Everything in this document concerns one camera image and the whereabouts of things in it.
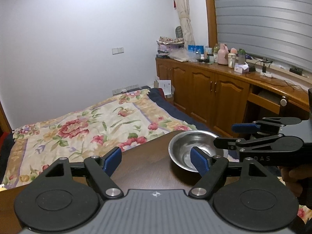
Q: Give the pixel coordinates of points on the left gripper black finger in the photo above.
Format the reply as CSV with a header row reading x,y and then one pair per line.
x,y
275,143
287,126

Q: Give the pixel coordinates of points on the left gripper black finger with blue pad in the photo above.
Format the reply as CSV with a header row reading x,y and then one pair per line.
x,y
243,196
66,196

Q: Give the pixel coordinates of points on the small steel bowl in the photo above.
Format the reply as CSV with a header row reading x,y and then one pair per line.
x,y
180,146

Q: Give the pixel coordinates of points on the floral square plate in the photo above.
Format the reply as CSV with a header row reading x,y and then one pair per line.
x,y
304,213

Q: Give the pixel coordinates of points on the wooden sideboard cabinet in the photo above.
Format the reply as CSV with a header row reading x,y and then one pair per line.
x,y
219,97

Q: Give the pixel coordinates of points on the white tissue box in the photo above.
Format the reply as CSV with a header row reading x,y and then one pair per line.
x,y
241,69

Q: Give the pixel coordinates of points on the floral bed quilt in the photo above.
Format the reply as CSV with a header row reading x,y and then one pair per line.
x,y
125,121

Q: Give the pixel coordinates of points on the green cap bottle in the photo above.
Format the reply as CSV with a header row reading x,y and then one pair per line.
x,y
241,56

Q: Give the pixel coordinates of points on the pink thermos bottle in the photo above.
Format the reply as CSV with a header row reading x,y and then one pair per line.
x,y
223,52

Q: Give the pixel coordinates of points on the blue white box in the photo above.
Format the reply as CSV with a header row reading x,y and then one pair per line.
x,y
196,48

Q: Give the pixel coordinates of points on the grey window blind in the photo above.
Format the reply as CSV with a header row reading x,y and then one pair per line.
x,y
276,29

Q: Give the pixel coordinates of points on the stack of folded fabrics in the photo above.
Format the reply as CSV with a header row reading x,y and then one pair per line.
x,y
166,45

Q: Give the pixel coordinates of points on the beige curtain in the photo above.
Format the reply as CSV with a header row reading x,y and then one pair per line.
x,y
183,10

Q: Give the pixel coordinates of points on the white wall switch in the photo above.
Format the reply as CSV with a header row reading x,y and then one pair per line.
x,y
117,50

